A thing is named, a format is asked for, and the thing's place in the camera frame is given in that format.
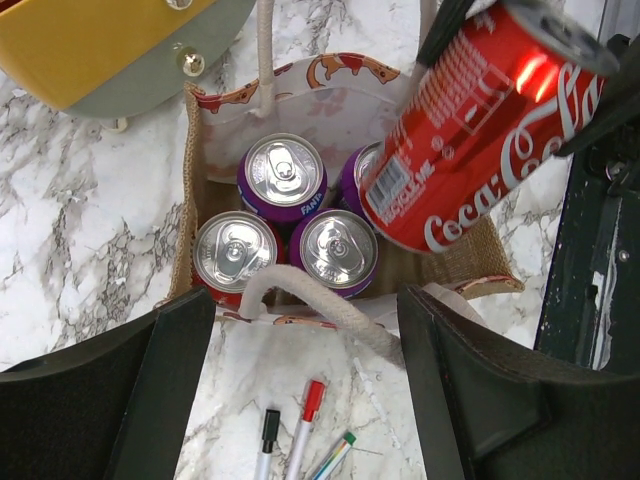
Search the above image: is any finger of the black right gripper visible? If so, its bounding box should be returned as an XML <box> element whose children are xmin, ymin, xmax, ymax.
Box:
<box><xmin>416</xmin><ymin>0</ymin><xmax>474</xmax><ymax>66</ymax></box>
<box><xmin>557</xmin><ymin>34</ymin><xmax>639</xmax><ymax>157</ymax></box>

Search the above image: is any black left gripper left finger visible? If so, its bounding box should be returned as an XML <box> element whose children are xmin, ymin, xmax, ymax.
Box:
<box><xmin>1</xmin><ymin>287</ymin><xmax>216</xmax><ymax>479</ymax></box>

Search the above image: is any red soda can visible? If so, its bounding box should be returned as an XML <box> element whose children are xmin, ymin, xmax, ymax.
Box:
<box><xmin>192</xmin><ymin>211</ymin><xmax>285</xmax><ymax>308</ymax></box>
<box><xmin>359</xmin><ymin>1</ymin><xmax>619</xmax><ymax>253</ymax></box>

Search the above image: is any black capped marker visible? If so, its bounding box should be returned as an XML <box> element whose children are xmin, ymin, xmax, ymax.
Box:
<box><xmin>254</xmin><ymin>409</ymin><xmax>280</xmax><ymax>480</ymax></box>

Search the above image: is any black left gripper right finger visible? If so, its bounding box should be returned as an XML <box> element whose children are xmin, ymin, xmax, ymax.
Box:
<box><xmin>397</xmin><ymin>286</ymin><xmax>639</xmax><ymax>479</ymax></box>

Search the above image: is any round pastel drawer cabinet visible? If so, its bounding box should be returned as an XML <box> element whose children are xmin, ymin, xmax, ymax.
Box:
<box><xmin>1</xmin><ymin>0</ymin><xmax>254</xmax><ymax>121</ymax></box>

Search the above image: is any red capped marker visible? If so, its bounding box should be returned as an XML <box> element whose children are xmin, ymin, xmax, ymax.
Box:
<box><xmin>285</xmin><ymin>380</ymin><xmax>325</xmax><ymax>480</ymax></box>

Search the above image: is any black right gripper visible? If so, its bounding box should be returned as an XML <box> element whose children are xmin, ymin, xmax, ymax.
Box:
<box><xmin>534</xmin><ymin>120</ymin><xmax>639</xmax><ymax>375</ymax></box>

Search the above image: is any green capped marker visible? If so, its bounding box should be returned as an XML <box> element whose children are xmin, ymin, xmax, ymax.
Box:
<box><xmin>309</xmin><ymin>432</ymin><xmax>357</xmax><ymax>480</ymax></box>

